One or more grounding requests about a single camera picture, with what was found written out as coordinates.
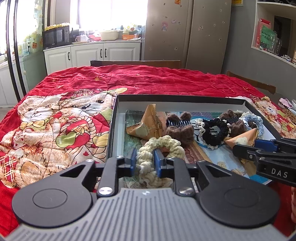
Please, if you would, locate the brown paper pyramid packet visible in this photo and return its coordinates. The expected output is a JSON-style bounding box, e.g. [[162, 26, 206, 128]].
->
[[126, 103, 165, 140], [225, 128, 258, 176]]

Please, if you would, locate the cream crochet scrunchie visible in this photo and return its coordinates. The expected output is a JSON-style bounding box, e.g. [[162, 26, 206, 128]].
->
[[137, 135, 185, 189]]

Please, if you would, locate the brown knit hair claw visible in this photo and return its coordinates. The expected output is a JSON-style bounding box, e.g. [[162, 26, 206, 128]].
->
[[166, 112, 195, 147], [219, 109, 247, 138]]

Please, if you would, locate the blue crochet scrunchie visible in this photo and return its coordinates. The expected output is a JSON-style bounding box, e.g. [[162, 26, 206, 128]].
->
[[239, 111, 264, 138]]

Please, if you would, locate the black white-trim scrunchie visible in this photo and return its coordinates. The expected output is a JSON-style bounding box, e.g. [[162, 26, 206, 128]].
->
[[195, 118, 231, 150]]

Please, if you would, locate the person's right hand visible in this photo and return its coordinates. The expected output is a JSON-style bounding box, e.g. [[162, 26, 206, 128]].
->
[[291, 187, 296, 223]]

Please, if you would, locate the wooden bead mat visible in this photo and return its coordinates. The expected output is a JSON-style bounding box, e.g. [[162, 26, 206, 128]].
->
[[282, 108, 296, 125]]

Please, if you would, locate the colourful printed paper sheet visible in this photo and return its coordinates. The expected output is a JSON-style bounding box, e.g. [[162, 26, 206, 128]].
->
[[123, 110, 271, 185]]

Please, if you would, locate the black shallow cardboard box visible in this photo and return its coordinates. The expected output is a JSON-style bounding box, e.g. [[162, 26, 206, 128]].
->
[[107, 95, 280, 189]]

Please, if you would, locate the white plates stack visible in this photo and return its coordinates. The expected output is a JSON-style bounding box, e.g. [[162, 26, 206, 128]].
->
[[291, 99, 296, 109]]

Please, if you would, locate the brown wooden chair right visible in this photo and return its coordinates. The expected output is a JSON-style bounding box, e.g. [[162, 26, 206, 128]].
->
[[226, 71, 276, 94]]

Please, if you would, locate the red quilted bedspread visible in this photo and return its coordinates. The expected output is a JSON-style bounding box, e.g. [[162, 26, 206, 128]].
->
[[1, 65, 295, 236]]

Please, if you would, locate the dark wooden chair back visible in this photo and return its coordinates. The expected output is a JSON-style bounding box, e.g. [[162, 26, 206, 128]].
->
[[90, 60, 182, 69]]

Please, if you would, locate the green sign card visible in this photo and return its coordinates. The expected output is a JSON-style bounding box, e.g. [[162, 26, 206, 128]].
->
[[259, 26, 277, 51]]

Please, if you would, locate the white kitchen cabinet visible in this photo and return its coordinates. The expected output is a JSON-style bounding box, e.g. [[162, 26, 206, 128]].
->
[[44, 40, 142, 74]]

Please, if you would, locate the silver double-door refrigerator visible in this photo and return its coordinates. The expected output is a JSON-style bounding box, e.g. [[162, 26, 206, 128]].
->
[[142, 0, 232, 74]]

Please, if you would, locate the beige plastic basin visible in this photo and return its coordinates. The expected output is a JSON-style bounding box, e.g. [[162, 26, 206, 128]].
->
[[100, 30, 119, 41]]

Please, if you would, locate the white mug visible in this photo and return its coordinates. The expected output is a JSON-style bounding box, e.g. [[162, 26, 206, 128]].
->
[[75, 35, 88, 42]]

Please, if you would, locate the black microwave oven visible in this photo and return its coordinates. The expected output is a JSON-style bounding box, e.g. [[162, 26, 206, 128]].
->
[[42, 26, 71, 49]]

